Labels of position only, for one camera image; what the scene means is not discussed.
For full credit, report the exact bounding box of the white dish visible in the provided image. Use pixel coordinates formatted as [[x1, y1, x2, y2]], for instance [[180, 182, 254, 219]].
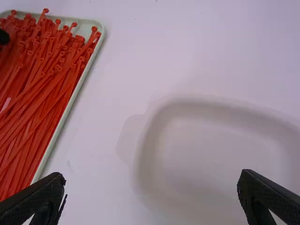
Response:
[[116, 93, 300, 213]]

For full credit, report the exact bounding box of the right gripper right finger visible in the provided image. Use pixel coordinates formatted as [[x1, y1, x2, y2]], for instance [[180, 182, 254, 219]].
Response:
[[236, 168, 300, 225]]

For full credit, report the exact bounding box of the pale tray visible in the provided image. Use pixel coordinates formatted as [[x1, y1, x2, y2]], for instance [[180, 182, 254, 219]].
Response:
[[0, 9, 105, 186]]

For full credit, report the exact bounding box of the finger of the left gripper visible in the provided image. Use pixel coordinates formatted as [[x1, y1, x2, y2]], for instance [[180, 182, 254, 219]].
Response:
[[0, 28, 11, 46]]

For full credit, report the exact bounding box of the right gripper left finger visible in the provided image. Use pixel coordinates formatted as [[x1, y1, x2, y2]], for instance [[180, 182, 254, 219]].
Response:
[[0, 172, 68, 225]]

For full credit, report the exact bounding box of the row of orange cable ties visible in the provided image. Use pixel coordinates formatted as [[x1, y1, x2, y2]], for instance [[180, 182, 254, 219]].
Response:
[[0, 8, 103, 203]]

